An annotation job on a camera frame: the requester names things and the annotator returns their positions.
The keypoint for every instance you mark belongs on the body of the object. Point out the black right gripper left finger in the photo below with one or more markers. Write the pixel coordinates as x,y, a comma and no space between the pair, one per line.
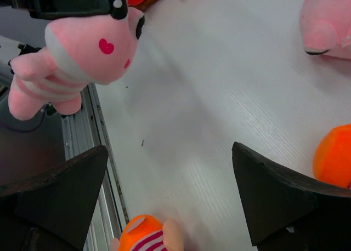
52,209

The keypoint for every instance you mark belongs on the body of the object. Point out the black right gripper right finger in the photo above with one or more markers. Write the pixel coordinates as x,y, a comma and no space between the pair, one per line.
286,210

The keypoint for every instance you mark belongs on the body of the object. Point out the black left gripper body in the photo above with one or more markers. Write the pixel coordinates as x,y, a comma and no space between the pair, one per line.
56,9

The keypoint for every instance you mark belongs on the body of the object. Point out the pink striped pig plush front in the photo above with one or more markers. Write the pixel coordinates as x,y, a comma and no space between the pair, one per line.
78,51

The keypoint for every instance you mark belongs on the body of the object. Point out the pink striped pig plush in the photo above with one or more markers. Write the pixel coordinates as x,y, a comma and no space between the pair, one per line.
325,27
78,51

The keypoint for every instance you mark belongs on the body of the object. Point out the pink striped pig plush back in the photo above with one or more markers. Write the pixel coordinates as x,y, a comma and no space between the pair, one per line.
325,27

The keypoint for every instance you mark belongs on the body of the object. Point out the boy doll orange pants middle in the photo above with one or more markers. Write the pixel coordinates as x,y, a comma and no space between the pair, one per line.
331,161

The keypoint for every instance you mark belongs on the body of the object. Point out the boy doll orange pants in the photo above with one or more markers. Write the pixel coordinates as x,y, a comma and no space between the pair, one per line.
331,161
146,233

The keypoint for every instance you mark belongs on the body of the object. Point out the boy doll orange pants front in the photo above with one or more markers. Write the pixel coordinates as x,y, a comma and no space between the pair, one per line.
146,233

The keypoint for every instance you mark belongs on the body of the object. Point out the aluminium front mounting rail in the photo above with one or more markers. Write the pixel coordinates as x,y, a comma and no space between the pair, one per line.
29,147

